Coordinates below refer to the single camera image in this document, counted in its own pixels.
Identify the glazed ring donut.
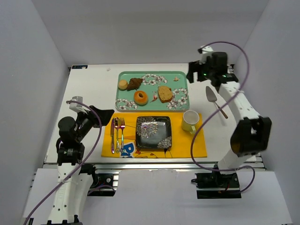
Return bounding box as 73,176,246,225
134,90,148,105

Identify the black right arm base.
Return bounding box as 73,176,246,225
191,172,241,199

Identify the pale yellow mug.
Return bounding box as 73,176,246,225
181,110,200,135

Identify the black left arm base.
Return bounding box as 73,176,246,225
80,164,119,197

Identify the green floral tray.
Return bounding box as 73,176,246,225
115,71,190,112

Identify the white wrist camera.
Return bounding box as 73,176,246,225
69,96,85,113
198,45,214,64

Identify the brown croissant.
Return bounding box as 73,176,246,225
126,78,143,91

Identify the aluminium frame rail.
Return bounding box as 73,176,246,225
43,162,266,171

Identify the iridescent table knife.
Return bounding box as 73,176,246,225
110,118,115,154

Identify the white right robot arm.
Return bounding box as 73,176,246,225
187,47,272,174

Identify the sliced bread piece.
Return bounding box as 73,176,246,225
157,86,173,103

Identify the small round bun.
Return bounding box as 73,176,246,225
118,80,128,90

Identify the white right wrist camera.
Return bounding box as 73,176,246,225
198,45,214,64

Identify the yellow cartoon placemat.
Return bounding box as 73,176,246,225
101,112,194,158

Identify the iridescent fork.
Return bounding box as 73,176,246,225
120,118,125,153

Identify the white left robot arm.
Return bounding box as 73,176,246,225
47,105,114,225

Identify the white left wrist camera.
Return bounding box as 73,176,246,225
69,96,85,113

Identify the black floral square plate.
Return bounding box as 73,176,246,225
135,116,172,150

